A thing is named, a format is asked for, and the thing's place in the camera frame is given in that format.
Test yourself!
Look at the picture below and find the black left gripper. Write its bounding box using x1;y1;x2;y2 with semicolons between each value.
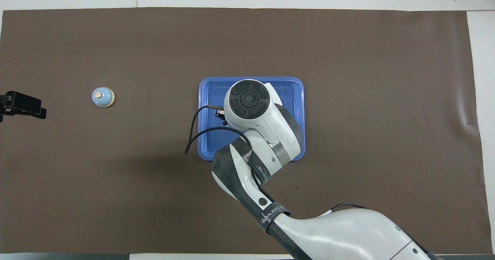
0;91;47;122

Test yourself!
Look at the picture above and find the blue plastic tray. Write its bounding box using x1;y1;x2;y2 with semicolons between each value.
198;77;306;162

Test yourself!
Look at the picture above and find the light blue call bell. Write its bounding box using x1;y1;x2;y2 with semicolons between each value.
91;87;115;108

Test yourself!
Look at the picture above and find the brown table mat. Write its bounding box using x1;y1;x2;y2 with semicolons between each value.
0;7;491;255

